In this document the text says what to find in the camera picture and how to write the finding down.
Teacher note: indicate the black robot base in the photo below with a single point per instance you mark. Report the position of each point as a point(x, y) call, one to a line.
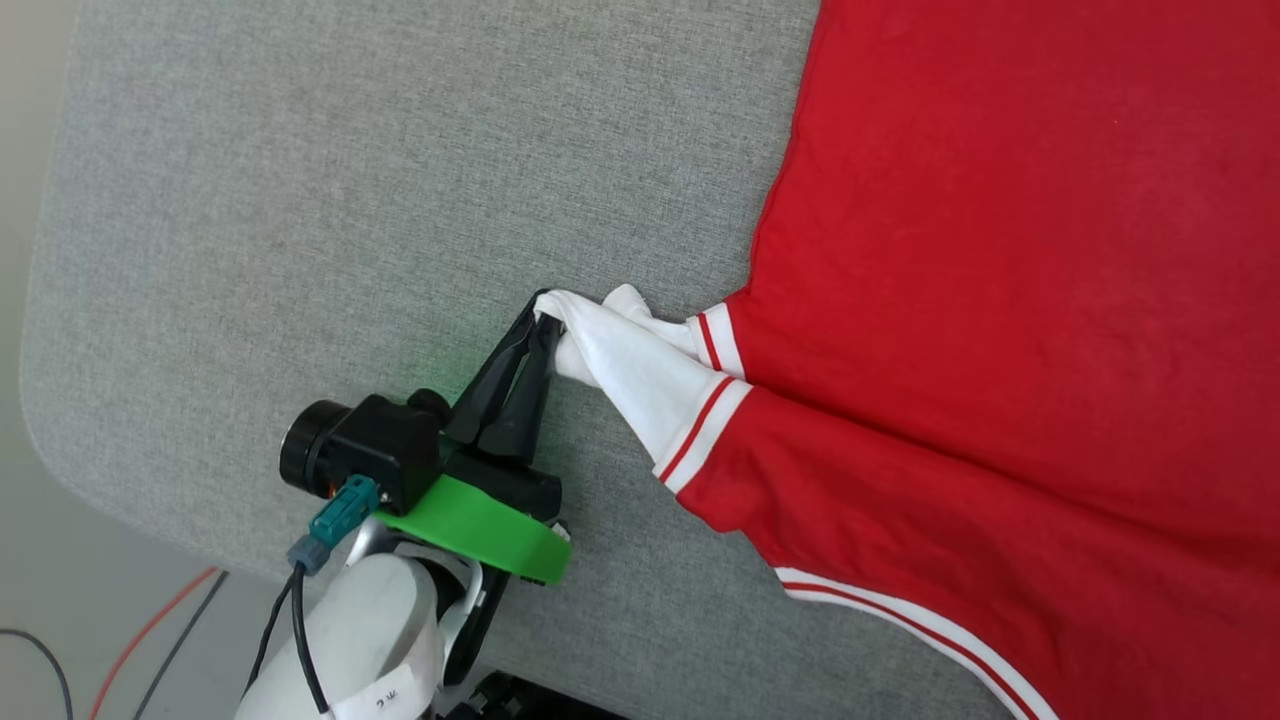
point(510, 702)

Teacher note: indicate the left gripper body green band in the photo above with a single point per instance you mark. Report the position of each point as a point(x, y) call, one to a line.
point(480, 525)

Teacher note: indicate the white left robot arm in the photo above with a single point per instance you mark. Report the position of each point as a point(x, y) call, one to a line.
point(370, 620)

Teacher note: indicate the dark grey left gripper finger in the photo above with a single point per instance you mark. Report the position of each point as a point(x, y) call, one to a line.
point(525, 410)
point(495, 385)

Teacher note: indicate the red garment with white trim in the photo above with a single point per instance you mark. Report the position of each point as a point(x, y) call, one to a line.
point(1000, 300)

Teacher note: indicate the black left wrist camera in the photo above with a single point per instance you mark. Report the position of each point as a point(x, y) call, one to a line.
point(380, 445)

